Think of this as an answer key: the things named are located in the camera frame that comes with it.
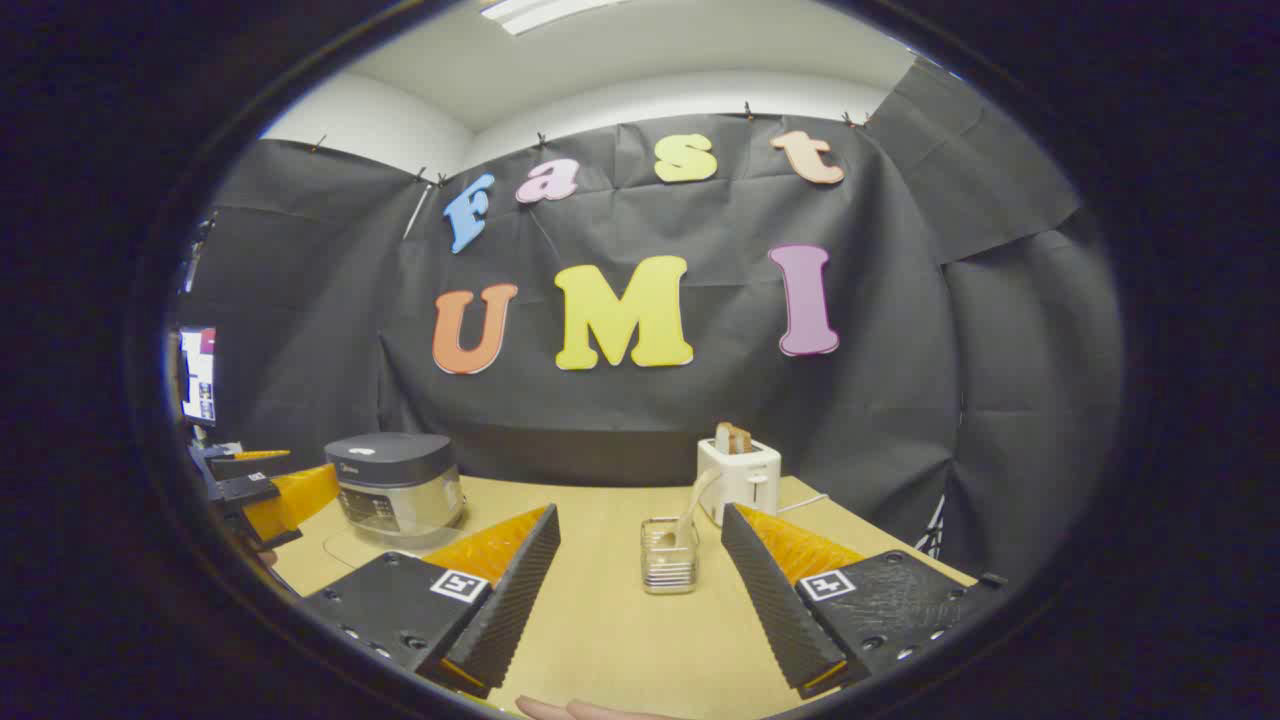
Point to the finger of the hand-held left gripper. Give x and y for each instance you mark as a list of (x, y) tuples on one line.
[(255, 456), (295, 498)]

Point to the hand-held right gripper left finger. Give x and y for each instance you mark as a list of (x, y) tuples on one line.
[(500, 600)]

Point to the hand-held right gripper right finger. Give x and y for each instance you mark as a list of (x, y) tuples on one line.
[(780, 600)]

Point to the grey rice cooker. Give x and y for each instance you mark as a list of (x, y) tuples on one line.
[(395, 490)]

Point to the wooden spoon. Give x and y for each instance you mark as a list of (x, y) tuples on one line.
[(697, 497)]

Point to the computer monitor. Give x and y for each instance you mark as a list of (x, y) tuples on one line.
[(198, 375)]

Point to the white toaster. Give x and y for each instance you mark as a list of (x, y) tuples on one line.
[(740, 482)]

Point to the ceiling light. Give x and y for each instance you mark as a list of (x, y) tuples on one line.
[(540, 12)]

